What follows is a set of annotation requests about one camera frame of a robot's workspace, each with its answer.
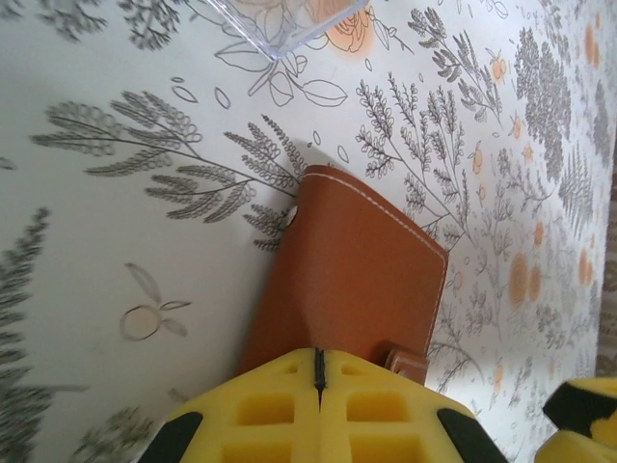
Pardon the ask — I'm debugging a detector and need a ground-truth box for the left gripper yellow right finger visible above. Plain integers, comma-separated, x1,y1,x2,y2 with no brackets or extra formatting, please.
320,347,505,463

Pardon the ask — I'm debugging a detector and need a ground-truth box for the brown leather card holder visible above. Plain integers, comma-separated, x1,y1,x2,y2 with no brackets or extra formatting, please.
235,164,449,390

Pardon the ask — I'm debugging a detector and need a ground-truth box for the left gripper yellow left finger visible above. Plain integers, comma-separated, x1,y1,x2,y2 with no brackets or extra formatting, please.
149,346,323,463

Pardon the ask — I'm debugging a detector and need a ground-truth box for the clear acrylic box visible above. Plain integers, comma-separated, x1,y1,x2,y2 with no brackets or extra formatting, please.
211,0,372,62

